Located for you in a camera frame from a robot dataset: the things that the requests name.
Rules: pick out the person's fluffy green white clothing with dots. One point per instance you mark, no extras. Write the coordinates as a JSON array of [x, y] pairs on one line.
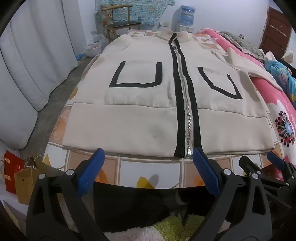
[[166, 228]]

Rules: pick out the orange white tiled tablecloth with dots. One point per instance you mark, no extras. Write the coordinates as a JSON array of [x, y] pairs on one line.
[[129, 169]]

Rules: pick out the blue printed cloth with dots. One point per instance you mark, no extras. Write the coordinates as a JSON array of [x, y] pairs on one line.
[[282, 76]]

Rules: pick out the brown wooden door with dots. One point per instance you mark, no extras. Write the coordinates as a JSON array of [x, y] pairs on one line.
[[275, 30]]

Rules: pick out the cream zip jacket black trim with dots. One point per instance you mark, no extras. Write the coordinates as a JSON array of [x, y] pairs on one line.
[[138, 120]]

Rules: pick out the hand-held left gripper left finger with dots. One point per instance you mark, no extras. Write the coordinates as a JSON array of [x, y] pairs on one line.
[[90, 172]]

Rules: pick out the blue water bottle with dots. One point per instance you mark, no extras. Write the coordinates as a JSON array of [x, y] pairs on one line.
[[187, 15]]

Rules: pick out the white plastic bag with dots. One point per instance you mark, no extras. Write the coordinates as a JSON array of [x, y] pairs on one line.
[[96, 46]]

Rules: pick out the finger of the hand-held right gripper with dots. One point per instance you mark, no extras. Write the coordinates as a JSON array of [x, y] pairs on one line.
[[276, 161], [249, 165]]

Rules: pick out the black cloth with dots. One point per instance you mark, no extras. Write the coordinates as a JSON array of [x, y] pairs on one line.
[[138, 204]]

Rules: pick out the brown paper bag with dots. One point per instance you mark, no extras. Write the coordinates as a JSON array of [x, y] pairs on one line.
[[25, 183]]

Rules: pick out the white curtain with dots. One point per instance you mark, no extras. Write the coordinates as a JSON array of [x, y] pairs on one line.
[[34, 46]]

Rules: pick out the grey green lace blanket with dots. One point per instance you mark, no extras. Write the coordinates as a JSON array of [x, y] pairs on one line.
[[242, 44]]

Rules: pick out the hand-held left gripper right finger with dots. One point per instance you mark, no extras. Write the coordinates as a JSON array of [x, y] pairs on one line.
[[208, 173]]

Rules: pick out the blue patterned wall cloth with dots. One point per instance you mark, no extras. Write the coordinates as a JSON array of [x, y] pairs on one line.
[[148, 9]]

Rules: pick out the pink floral blanket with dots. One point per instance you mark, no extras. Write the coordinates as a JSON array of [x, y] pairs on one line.
[[266, 92]]

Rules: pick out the wooden chair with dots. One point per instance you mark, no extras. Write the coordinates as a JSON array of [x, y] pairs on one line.
[[126, 23]]

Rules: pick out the small blue floor item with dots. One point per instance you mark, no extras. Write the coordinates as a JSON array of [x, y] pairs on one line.
[[80, 57]]

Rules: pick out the white water dispenser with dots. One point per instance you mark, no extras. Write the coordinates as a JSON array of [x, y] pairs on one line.
[[183, 28]]

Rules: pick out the red paper bag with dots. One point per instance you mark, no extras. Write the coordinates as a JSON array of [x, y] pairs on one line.
[[11, 171]]

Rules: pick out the white wall socket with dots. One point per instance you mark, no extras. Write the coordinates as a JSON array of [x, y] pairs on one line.
[[163, 24]]

